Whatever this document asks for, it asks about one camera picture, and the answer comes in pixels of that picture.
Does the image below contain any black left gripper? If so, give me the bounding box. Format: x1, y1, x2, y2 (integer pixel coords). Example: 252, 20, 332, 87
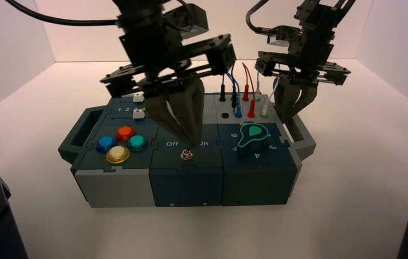
100, 33, 237, 146

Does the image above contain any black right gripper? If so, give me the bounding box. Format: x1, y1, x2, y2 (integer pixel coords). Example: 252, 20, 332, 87
255, 28, 351, 87

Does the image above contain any white banana plug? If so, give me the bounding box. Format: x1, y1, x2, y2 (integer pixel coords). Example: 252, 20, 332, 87
259, 77, 280, 119
254, 71, 262, 102

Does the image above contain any green round push button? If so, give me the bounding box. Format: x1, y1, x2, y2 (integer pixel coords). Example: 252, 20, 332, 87
128, 134, 149, 152

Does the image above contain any red round push button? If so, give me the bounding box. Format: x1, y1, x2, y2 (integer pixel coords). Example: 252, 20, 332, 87
116, 126, 136, 143

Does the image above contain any red banana plug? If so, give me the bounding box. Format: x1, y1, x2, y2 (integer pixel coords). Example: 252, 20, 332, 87
245, 67, 257, 119
241, 62, 251, 102

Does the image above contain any dark teal task box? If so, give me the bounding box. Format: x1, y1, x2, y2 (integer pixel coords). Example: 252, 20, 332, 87
58, 92, 317, 208

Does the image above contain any yellow round push button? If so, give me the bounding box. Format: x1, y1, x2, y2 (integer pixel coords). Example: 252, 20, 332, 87
106, 145, 131, 165

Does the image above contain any blue round push button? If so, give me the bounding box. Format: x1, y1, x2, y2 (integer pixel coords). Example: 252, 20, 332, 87
95, 135, 118, 154

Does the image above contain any green outlined rotary knob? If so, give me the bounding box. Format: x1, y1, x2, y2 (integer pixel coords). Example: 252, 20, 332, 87
237, 122, 270, 155

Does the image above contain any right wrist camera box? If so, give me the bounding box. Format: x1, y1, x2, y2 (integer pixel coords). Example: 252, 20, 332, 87
266, 26, 301, 48

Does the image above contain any black banana plug blue wire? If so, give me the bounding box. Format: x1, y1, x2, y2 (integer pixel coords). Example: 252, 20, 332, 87
226, 71, 238, 108

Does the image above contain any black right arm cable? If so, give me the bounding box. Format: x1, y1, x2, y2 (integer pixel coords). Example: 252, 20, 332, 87
245, 0, 279, 36

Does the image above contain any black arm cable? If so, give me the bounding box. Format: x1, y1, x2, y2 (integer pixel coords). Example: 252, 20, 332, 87
5, 0, 120, 27
245, 0, 279, 36

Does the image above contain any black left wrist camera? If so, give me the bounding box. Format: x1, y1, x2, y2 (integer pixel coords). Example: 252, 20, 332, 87
163, 3, 210, 40

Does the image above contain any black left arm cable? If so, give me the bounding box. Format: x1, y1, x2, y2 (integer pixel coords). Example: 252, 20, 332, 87
5, 0, 120, 27

